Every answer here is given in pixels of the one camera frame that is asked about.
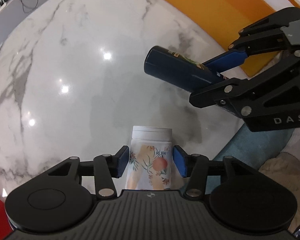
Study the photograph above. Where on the white floral bottle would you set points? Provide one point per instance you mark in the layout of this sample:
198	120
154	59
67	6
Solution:
150	160

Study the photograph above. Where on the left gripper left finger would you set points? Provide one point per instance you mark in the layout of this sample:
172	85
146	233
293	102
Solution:
106	167

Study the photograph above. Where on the orange white storage box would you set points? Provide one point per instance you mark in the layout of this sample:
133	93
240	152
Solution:
223	19

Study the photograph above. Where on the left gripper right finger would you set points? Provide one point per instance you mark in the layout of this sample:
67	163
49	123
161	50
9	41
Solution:
195	168

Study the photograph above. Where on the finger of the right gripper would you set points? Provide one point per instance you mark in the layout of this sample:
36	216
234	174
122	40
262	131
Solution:
227	60
205	97

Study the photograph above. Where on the dark blue cylinder can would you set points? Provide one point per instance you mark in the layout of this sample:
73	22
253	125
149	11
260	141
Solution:
179	70

